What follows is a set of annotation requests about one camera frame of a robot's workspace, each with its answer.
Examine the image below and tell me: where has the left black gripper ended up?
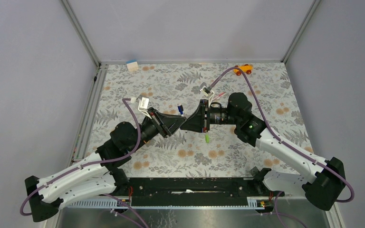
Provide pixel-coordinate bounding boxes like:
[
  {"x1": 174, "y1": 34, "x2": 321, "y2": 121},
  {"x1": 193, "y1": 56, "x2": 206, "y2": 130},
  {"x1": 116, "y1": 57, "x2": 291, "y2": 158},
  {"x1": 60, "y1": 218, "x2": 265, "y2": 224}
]
[{"x1": 129, "y1": 107, "x2": 187, "y2": 153}]

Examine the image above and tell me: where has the blue pen cap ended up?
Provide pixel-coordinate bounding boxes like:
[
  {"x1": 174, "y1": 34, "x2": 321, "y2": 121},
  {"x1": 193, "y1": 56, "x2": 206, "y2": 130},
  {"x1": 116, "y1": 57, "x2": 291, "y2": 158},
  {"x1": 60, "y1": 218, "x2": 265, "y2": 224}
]
[{"x1": 177, "y1": 105, "x2": 183, "y2": 116}]

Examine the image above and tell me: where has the orange toy car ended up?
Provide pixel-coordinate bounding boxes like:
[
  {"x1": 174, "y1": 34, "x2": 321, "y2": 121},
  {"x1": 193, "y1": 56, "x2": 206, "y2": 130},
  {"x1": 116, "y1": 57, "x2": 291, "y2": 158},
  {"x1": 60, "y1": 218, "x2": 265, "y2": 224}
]
[{"x1": 233, "y1": 64, "x2": 253, "y2": 76}]

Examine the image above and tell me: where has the bright green pen cap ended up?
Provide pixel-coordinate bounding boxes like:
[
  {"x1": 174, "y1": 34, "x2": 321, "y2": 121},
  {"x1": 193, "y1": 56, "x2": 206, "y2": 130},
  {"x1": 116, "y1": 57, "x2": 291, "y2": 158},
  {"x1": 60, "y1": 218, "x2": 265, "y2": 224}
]
[{"x1": 205, "y1": 134, "x2": 210, "y2": 143}]

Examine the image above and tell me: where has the floral patterned table mat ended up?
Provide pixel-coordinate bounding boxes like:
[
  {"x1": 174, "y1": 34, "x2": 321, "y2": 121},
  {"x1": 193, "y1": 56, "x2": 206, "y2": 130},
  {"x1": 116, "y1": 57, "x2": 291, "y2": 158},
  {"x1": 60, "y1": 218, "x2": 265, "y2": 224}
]
[{"x1": 76, "y1": 63, "x2": 313, "y2": 177}]

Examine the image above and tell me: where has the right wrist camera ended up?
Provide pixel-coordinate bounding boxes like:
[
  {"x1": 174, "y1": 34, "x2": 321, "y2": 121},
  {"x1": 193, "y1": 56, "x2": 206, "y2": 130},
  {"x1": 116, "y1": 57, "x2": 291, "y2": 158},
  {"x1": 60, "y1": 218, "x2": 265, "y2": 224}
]
[{"x1": 200, "y1": 83, "x2": 215, "y2": 104}]

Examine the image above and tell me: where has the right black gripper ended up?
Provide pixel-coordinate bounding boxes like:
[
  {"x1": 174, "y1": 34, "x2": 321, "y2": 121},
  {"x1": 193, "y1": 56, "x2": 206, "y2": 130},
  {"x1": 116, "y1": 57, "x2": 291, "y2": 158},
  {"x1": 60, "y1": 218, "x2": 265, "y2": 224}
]
[{"x1": 180, "y1": 99, "x2": 240, "y2": 133}]

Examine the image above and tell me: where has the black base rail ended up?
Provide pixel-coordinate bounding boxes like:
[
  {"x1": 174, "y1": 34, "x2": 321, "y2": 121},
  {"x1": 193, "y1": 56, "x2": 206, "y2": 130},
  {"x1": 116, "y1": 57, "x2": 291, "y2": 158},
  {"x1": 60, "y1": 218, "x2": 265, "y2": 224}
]
[{"x1": 111, "y1": 178, "x2": 278, "y2": 208}]

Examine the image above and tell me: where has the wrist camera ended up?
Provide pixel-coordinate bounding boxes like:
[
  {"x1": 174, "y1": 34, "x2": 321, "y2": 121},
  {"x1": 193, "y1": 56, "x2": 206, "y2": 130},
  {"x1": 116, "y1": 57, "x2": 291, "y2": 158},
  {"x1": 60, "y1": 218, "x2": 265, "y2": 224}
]
[
  {"x1": 137, "y1": 95, "x2": 151, "y2": 118},
  {"x1": 200, "y1": 83, "x2": 215, "y2": 104}
]

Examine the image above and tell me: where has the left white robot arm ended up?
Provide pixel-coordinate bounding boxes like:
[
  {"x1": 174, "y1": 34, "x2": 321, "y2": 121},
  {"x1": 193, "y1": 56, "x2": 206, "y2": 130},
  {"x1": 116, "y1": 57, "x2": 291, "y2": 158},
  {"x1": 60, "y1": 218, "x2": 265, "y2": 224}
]
[{"x1": 20, "y1": 108, "x2": 186, "y2": 222}]

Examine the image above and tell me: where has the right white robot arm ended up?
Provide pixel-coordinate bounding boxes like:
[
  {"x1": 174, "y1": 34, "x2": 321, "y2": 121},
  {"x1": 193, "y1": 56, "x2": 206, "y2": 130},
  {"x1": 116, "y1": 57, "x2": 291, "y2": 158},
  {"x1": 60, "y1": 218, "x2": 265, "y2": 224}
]
[{"x1": 180, "y1": 93, "x2": 346, "y2": 211}]

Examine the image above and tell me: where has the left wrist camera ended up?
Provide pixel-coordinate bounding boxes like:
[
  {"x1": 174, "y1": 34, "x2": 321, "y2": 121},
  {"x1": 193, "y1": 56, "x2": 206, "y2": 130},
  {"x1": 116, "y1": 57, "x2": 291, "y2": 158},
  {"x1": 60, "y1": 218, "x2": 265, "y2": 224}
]
[{"x1": 137, "y1": 95, "x2": 151, "y2": 118}]

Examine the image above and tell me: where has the white block with blue top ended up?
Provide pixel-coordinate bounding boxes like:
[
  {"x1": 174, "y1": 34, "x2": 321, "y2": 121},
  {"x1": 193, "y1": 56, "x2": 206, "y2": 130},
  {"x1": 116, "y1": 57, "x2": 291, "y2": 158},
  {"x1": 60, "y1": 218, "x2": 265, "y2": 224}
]
[{"x1": 126, "y1": 59, "x2": 139, "y2": 72}]

